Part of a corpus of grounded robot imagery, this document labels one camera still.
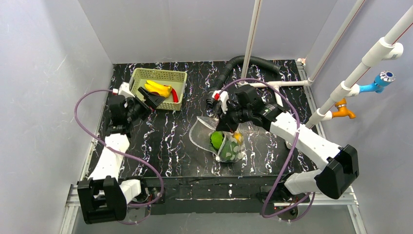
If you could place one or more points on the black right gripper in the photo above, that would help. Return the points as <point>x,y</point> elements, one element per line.
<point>228,122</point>

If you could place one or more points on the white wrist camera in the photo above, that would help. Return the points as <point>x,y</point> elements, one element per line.
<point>222,97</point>
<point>124,90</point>

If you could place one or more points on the aluminium frame rail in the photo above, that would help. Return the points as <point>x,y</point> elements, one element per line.
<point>224,198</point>

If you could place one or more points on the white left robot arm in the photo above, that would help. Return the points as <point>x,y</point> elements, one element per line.
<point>104,196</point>

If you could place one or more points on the white PVC pipe frame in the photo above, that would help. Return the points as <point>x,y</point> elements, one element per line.
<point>386,48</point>

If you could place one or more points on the green plastic basket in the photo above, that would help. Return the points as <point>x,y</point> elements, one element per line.
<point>168,84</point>

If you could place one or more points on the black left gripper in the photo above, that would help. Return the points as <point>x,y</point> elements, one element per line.
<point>141,102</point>

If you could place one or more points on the clear zip top bag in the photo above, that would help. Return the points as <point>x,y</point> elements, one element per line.
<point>226,147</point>

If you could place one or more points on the green fake pepper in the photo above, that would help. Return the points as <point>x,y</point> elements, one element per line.
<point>216,139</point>

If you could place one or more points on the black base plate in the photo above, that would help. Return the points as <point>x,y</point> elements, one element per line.
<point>258,180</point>

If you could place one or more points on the red fake chili pepper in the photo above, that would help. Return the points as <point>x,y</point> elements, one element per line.
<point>174,96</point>

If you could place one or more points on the yellow fake banana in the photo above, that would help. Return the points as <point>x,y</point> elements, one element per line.
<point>157,88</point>

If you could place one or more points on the blue tap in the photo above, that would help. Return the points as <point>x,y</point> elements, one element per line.
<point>383,79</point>

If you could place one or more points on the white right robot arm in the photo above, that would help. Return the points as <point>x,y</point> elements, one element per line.
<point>337,167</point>

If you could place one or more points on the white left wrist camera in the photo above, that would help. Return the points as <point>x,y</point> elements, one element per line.
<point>124,90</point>

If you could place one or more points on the orange tap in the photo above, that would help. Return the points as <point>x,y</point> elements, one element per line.
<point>342,110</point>

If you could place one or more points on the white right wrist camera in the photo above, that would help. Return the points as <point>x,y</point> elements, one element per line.
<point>222,97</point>

